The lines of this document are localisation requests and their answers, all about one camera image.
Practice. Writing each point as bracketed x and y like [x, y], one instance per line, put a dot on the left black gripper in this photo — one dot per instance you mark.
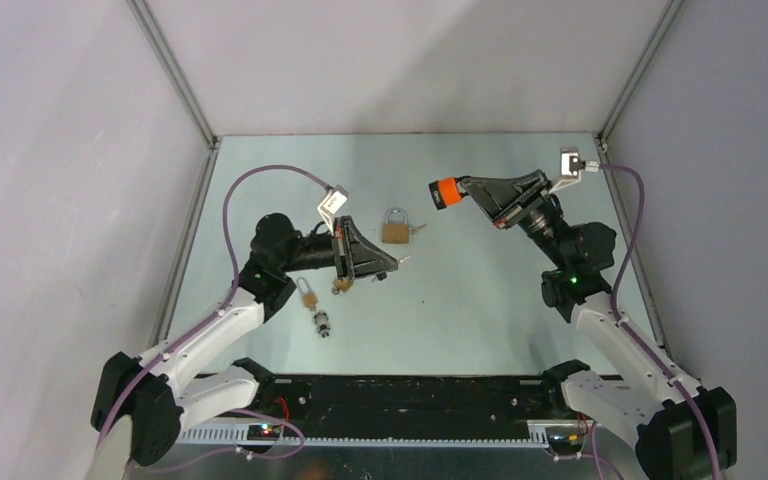
[355, 257]

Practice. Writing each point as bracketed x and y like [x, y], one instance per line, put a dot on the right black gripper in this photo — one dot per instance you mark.
[497, 195]

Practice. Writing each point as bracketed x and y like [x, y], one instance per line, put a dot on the small brass padlock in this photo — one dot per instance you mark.
[341, 286]

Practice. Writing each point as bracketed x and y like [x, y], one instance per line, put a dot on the large brass padlock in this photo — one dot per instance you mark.
[396, 227]

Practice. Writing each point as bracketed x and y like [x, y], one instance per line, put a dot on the silver keys of brass padlock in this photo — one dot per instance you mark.
[413, 230]

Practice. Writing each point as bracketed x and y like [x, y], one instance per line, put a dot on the orange black padlock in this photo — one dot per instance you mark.
[446, 192]

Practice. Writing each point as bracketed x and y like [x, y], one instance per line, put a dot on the long shackle brass padlock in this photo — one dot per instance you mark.
[307, 294]

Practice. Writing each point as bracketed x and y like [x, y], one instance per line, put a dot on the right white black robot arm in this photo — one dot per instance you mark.
[678, 428]

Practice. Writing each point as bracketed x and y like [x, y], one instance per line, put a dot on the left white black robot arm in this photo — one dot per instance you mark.
[162, 391]

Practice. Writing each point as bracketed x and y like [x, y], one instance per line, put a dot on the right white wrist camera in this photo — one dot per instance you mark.
[572, 169]

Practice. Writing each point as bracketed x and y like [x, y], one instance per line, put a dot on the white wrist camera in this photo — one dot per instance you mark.
[335, 198]
[572, 169]

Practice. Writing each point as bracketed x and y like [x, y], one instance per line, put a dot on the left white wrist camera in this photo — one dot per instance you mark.
[335, 198]

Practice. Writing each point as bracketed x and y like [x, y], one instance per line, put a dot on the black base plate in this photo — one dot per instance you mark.
[414, 406]

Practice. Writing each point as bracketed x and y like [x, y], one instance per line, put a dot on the right aluminium frame post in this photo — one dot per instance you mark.
[665, 23]

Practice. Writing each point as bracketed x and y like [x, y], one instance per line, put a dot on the aluminium frame post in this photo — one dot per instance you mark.
[665, 23]
[157, 40]

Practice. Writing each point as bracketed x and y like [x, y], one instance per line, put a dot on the slotted grey cable duct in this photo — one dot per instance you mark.
[248, 433]

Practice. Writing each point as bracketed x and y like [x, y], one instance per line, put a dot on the left aluminium frame post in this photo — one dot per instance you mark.
[157, 40]

